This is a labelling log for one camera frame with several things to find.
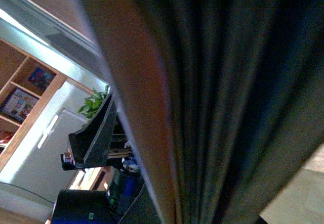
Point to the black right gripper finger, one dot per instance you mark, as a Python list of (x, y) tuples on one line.
[(89, 146)]

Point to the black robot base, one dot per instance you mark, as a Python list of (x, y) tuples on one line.
[(125, 201)]

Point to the background wooden cubby shelf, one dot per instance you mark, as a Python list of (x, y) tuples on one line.
[(27, 85)]

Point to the green potted plant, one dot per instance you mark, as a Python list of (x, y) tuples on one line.
[(92, 103)]

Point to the framed colourful picture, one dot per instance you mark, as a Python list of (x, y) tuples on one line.
[(19, 104)]

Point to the blue picture in cubby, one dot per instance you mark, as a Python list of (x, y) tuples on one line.
[(41, 78)]

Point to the white cabinet with handle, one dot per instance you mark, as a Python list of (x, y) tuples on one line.
[(36, 164)]

